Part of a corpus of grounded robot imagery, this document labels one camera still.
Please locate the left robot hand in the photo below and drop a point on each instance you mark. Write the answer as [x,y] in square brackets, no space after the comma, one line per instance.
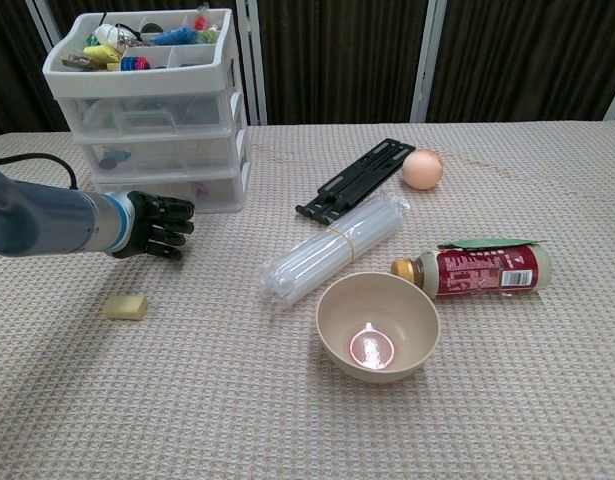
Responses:
[157,225]

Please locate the clear plastic drawer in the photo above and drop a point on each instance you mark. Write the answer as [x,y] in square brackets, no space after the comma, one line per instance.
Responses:
[217,192]

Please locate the yellow eraser block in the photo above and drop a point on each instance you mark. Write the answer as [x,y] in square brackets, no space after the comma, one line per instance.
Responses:
[124,307]

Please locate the blue and grey toy gun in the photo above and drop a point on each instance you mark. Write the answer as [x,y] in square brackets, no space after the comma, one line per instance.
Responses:
[109,159]

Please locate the black semicircular object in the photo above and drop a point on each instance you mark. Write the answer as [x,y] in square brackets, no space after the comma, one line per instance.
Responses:
[149,29]

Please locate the blue and magenta rings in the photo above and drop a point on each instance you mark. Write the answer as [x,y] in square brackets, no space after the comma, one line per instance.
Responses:
[134,64]

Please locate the bundle of clear straws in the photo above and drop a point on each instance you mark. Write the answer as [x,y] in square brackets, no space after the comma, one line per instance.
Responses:
[327,245]

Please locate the beige woven tablecloth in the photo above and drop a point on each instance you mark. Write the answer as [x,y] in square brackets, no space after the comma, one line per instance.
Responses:
[187,400]

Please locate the colourful foil packet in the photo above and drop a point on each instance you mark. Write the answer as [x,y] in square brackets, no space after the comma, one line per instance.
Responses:
[77,62]

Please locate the yellow small toy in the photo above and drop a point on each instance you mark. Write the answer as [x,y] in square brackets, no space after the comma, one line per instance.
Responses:
[99,52]

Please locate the blue packet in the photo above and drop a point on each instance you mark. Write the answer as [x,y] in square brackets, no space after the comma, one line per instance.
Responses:
[174,36]

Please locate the white round toy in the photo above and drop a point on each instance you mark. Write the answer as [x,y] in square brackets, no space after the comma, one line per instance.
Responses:
[106,35]

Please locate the green small toy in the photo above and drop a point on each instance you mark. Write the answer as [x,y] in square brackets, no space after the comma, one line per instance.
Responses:
[91,39]

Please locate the black folding stand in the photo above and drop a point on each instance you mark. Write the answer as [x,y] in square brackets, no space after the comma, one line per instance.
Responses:
[357,182]

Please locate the clear packet with red contents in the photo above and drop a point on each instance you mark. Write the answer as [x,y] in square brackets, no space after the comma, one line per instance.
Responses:
[200,22]

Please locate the beige bowl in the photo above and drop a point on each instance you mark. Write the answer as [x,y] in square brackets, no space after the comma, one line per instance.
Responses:
[377,310]

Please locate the orange egg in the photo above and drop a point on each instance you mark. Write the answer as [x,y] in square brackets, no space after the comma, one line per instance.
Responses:
[422,169]

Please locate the red label drink bottle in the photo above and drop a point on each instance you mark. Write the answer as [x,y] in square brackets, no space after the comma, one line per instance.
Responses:
[477,272]

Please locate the green packet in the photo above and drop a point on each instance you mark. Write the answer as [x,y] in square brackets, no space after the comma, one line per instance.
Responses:
[487,243]

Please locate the white plastic drawer unit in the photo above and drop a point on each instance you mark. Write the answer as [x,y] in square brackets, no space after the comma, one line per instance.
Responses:
[137,82]

